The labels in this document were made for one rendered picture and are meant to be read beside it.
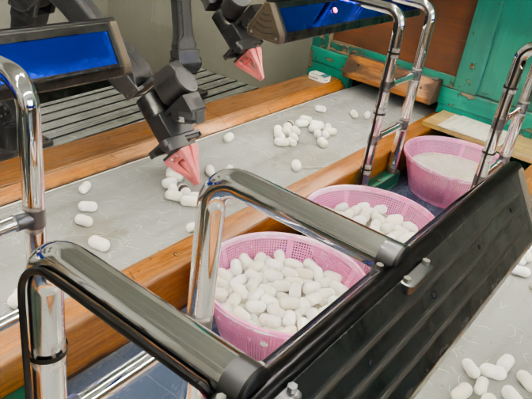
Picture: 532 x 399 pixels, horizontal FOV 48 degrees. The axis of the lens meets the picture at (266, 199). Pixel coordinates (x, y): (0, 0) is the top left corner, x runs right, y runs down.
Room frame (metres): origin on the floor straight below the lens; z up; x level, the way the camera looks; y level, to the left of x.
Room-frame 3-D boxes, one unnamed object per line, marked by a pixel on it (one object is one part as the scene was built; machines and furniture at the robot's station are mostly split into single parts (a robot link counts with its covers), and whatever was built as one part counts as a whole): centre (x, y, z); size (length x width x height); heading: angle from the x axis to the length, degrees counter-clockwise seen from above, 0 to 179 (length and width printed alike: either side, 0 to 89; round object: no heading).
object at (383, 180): (1.33, -0.18, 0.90); 0.20 x 0.19 x 0.45; 147
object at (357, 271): (0.77, -0.05, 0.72); 0.27 x 0.27 x 0.10
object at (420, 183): (1.37, -0.45, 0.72); 0.27 x 0.27 x 0.10
